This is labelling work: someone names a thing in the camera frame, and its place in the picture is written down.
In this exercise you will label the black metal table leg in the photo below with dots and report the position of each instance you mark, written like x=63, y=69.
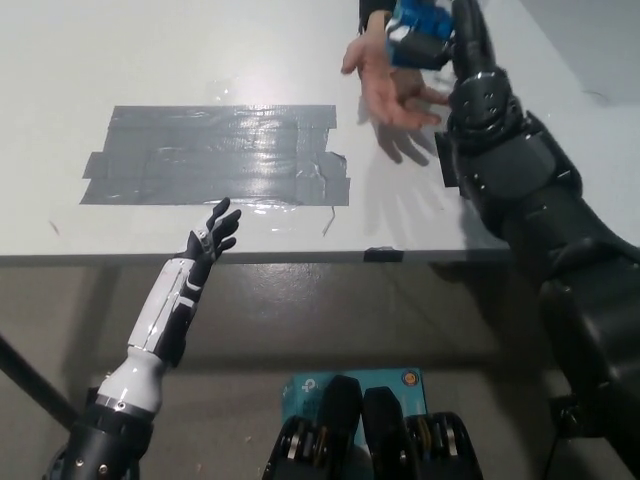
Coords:
x=35, y=375

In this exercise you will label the small black tape strip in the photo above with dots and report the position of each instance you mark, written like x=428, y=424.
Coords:
x=384, y=255

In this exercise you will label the teal router cardboard box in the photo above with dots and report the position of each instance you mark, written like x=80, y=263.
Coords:
x=305, y=392

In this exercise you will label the person's bare hand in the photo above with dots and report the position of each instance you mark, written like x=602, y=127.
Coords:
x=372, y=60

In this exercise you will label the black tape square marking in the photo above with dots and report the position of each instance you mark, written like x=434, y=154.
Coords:
x=449, y=165

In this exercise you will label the blue block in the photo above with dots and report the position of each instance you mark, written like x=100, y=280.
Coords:
x=420, y=15

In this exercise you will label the grey duct tape patch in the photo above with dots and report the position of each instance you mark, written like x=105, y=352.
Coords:
x=215, y=155

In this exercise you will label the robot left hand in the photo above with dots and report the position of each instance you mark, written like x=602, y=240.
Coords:
x=175, y=300

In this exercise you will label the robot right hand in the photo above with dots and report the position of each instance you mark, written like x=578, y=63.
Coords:
x=472, y=40

